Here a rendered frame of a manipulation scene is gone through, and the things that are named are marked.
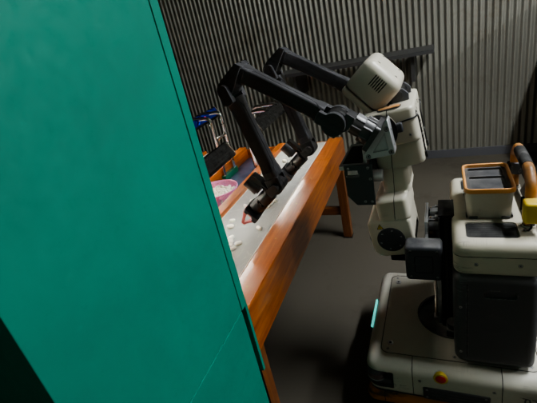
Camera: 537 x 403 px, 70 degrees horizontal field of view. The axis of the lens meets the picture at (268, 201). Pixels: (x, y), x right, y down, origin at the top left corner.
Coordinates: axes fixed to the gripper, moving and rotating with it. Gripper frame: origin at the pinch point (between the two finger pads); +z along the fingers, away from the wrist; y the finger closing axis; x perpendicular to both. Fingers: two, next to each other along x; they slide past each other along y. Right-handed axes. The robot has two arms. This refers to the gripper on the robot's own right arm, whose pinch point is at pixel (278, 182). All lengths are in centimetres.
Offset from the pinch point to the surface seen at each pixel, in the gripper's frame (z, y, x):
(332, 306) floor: 46, -12, 74
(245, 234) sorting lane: 14.4, 28.7, 3.7
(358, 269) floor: 39, -49, 80
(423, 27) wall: -78, -244, 13
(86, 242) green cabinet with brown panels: -42, 123, -22
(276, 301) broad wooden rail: 5, 58, 27
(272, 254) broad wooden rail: -2.6, 47.6, 15.0
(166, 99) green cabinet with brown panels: -52, 91, -33
